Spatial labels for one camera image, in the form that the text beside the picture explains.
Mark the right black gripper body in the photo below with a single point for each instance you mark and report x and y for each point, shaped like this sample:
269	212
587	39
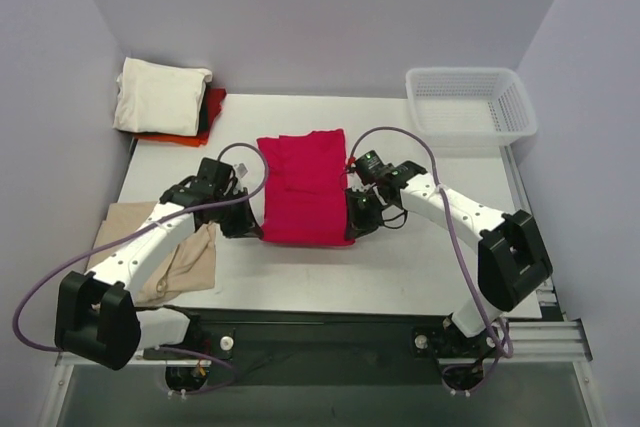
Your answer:
360	214

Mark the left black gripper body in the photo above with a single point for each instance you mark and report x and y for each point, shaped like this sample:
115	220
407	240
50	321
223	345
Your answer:
239	220

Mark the magenta red t shirt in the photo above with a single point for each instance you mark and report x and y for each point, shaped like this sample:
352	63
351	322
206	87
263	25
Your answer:
305	200

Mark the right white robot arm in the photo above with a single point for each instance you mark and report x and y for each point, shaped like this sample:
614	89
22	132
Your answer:
430	265

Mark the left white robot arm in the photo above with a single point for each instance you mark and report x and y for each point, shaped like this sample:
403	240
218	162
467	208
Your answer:
122	304

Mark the folded red orange shirts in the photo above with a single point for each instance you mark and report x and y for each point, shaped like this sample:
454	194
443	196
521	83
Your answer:
210	109

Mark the folded beige t shirt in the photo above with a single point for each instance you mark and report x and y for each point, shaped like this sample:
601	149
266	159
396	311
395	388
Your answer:
189	267

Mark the folded white t shirt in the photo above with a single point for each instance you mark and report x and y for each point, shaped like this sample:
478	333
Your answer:
155	98

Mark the white plastic basket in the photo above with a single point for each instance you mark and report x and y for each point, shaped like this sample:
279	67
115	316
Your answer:
469	106

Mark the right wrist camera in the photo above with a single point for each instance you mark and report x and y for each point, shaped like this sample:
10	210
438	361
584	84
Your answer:
370	169

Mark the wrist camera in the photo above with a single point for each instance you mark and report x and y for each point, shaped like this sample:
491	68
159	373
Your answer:
240	170
370	169

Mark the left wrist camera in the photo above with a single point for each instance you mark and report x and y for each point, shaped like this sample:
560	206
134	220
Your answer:
240	170

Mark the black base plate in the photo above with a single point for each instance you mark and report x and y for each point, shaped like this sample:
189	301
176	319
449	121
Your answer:
276	348

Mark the aluminium front rail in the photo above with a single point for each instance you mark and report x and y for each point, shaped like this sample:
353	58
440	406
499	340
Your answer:
545	342

